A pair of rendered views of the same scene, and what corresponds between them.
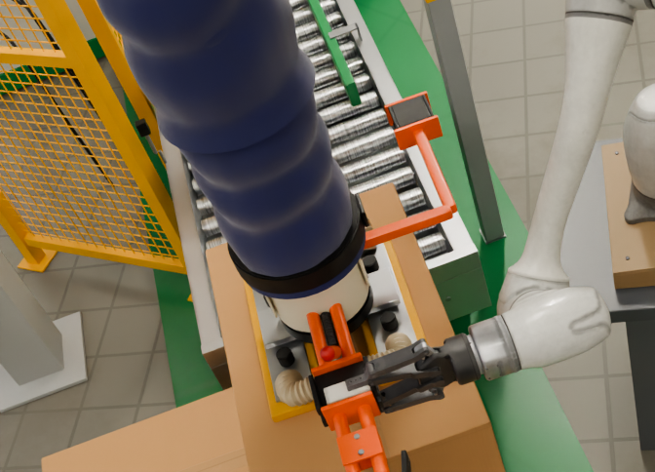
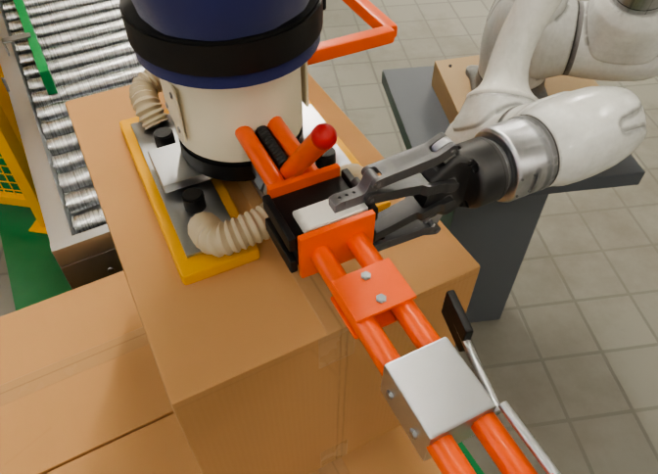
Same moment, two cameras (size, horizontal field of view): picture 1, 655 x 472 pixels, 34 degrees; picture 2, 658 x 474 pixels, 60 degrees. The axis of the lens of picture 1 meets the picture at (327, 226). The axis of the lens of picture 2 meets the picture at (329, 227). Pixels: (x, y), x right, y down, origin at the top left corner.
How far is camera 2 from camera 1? 1.16 m
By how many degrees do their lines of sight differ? 21
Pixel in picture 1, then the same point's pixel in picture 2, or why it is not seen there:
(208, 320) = (57, 220)
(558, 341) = (607, 142)
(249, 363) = (136, 215)
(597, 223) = (439, 122)
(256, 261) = (183, 7)
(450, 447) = (430, 302)
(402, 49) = not seen: hidden behind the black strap
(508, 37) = not seen: hidden behind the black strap
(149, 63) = not seen: outside the picture
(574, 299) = (615, 93)
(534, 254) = (507, 70)
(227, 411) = (81, 308)
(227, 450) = (83, 348)
